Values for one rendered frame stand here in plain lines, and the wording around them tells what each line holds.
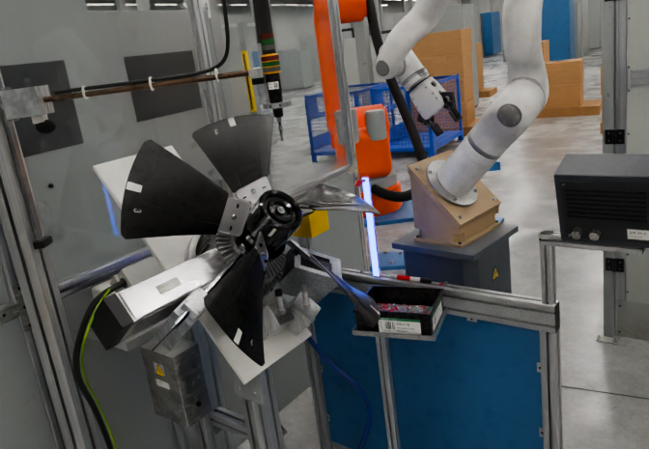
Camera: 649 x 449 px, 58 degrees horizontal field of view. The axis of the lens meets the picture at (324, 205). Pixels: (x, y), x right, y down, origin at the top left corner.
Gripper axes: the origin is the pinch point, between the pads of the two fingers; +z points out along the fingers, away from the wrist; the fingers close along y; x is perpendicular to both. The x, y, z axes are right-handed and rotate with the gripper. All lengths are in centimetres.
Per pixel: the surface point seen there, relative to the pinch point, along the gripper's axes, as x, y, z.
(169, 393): 98, 52, 18
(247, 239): 74, 9, -3
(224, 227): 78, 7, -8
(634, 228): 17, -41, 46
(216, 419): 89, 60, 33
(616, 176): 18, -46, 33
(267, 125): 49, 10, -27
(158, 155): 85, 0, -29
